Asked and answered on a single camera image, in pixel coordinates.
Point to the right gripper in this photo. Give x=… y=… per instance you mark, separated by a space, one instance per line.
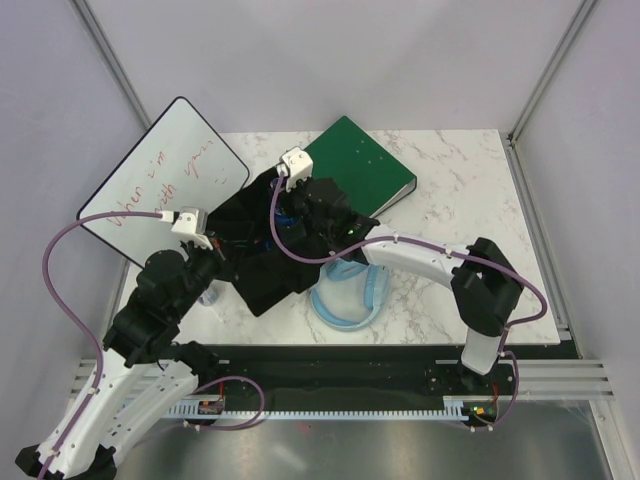
x=289 y=195

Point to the black canvas bag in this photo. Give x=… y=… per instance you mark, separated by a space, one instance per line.
x=259 y=271

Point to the water bottle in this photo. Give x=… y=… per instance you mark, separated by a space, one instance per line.
x=284 y=220
x=209 y=296

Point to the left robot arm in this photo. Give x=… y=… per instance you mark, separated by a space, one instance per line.
x=101 y=428

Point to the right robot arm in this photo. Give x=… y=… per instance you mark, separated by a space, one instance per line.
x=485 y=287

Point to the light blue headphones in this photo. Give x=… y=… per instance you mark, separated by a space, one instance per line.
x=349 y=296

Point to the white whiteboard red writing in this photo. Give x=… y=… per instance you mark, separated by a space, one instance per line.
x=181 y=161

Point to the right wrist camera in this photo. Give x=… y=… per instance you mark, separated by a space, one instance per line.
x=294 y=165

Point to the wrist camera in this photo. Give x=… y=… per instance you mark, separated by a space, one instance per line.
x=294 y=165
x=189 y=224

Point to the green ring binder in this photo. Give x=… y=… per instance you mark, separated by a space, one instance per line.
x=372 y=178

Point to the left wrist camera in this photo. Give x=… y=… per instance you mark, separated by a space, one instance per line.
x=189 y=224

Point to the white cable duct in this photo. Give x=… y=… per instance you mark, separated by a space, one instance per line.
x=192 y=409

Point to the left corner frame post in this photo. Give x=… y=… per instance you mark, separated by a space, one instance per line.
x=90 y=22

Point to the corner frame post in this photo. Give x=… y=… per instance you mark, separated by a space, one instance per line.
x=90 y=22
x=567 y=41

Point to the right corner frame post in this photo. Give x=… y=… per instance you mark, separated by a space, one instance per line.
x=567 y=41

